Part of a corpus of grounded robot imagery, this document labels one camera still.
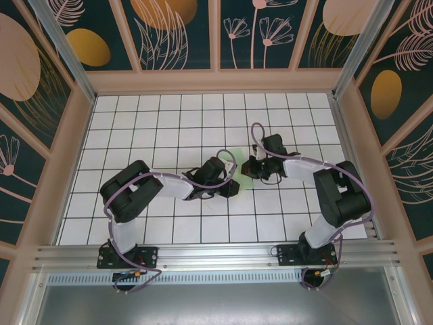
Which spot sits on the light green cloth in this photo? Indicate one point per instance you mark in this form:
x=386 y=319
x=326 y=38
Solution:
x=246 y=181

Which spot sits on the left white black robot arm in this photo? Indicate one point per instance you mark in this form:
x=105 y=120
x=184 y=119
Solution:
x=174 y=187

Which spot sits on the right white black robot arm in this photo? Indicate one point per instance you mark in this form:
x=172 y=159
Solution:
x=301 y=169

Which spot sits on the grey metal shelf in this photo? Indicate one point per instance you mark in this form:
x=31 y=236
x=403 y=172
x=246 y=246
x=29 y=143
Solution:
x=216 y=304

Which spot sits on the yellow power connector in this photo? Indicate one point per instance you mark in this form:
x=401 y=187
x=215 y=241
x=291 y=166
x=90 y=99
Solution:
x=137 y=273
x=318 y=273

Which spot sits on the long aluminium mounting rail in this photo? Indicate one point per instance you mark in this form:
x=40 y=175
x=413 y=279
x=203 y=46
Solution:
x=216 y=255

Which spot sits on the aluminium side rail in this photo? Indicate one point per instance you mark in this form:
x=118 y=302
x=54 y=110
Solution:
x=352 y=135

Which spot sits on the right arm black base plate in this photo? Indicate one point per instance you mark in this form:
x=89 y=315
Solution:
x=287 y=255

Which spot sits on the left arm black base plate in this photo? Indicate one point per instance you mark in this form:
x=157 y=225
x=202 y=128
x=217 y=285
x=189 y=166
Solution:
x=149 y=255

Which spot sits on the right aluminium corner post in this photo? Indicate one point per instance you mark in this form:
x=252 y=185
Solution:
x=358 y=50

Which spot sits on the aluminium corner post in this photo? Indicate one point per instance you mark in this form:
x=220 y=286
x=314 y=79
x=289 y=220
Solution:
x=67 y=57
x=358 y=50

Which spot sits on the left aluminium corner post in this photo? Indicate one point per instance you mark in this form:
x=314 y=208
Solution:
x=67 y=57

